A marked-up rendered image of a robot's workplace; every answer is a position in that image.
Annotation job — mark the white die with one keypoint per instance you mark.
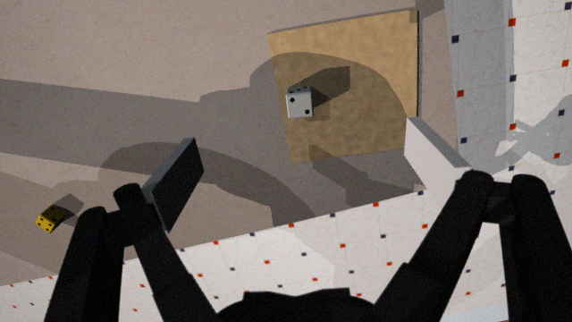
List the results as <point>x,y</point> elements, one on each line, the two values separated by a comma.
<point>299,102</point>

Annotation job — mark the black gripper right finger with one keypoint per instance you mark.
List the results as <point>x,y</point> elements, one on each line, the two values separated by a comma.
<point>537,257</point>

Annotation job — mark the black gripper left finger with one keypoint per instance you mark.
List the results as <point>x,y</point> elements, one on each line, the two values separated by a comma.
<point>88,287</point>

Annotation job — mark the tan mat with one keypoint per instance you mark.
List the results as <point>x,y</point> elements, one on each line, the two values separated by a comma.
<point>363,76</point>

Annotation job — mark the yellow die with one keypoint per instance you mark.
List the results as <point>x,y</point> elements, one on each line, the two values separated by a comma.
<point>50,218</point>

